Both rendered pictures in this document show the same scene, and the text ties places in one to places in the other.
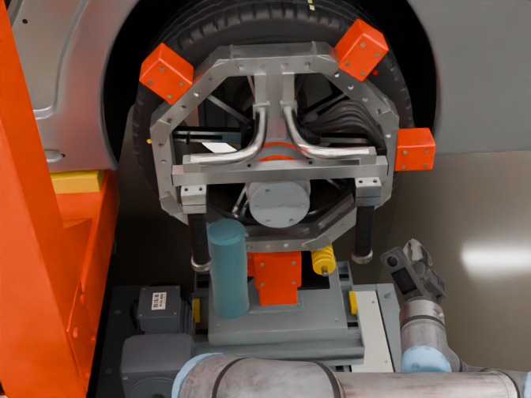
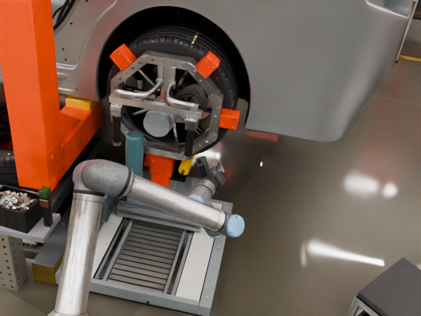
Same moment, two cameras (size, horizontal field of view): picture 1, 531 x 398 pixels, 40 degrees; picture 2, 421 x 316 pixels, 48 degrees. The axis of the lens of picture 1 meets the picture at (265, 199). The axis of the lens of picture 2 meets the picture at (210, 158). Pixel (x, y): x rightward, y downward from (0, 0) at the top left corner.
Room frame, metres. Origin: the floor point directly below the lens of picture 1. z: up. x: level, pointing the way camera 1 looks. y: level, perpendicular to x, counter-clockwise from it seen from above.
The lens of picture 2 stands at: (-0.63, -0.52, 1.96)
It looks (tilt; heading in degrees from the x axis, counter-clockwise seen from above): 34 degrees down; 7
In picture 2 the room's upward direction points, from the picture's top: 8 degrees clockwise
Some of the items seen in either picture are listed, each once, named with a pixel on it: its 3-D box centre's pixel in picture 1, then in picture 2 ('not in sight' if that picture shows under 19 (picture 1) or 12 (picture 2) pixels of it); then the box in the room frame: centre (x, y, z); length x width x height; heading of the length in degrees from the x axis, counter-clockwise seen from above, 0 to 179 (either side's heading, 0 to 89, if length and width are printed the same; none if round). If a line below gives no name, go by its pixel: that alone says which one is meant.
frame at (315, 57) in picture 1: (275, 157); (165, 108); (1.34, -0.02, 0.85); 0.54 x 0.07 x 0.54; 91
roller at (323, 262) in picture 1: (319, 235); (188, 158); (1.45, -0.14, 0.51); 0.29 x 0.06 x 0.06; 1
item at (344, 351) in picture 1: (275, 313); (166, 199); (1.51, -0.02, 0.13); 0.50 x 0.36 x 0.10; 91
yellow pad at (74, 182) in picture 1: (75, 169); (83, 99); (1.52, 0.49, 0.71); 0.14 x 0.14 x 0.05; 1
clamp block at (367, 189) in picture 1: (364, 182); (192, 120); (1.14, -0.20, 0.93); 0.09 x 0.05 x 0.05; 1
